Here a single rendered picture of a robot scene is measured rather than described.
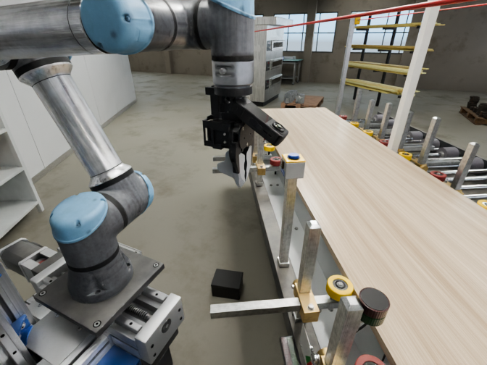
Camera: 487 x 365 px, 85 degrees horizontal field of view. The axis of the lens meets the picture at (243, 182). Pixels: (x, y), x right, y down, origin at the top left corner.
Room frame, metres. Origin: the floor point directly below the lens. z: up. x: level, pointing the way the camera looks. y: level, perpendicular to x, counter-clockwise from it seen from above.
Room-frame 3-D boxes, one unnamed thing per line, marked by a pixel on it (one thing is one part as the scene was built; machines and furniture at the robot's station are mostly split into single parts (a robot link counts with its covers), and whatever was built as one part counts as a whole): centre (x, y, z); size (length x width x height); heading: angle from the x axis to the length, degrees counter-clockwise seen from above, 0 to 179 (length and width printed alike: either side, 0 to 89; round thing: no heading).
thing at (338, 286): (0.58, -0.31, 0.85); 0.08 x 0.08 x 0.11
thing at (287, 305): (0.57, -0.11, 0.82); 0.43 x 0.03 x 0.04; 95
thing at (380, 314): (0.37, -0.27, 1.10); 0.06 x 0.06 x 0.02
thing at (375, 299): (0.37, -0.27, 1.01); 0.06 x 0.06 x 0.22; 5
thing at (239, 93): (0.52, 0.03, 1.46); 0.09 x 0.08 x 0.12; 65
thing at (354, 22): (3.02, -1.09, 1.25); 0.09 x 0.08 x 1.10; 5
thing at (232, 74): (0.52, 0.02, 1.54); 0.08 x 0.08 x 0.05
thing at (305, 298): (0.59, -0.21, 0.83); 0.13 x 0.06 x 0.05; 5
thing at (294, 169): (0.87, -0.18, 1.18); 0.07 x 0.07 x 0.08; 5
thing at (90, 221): (0.50, 0.37, 1.20); 0.13 x 0.12 x 0.14; 162
